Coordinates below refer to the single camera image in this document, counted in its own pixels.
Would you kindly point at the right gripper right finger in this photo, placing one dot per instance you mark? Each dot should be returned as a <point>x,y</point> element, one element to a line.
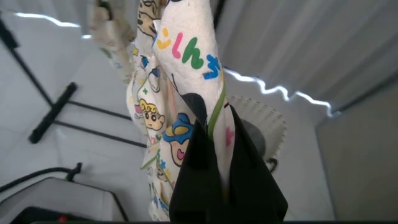
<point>255,193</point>

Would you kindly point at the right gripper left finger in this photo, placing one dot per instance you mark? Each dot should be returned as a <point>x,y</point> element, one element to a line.
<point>196,186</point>

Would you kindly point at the white laundry basket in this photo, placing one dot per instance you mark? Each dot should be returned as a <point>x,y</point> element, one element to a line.
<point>267,118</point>

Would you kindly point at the black clothes rack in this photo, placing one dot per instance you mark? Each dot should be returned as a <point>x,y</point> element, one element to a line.
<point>49,115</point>

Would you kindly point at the white curtain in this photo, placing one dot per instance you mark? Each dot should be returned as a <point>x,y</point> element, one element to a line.
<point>311,40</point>

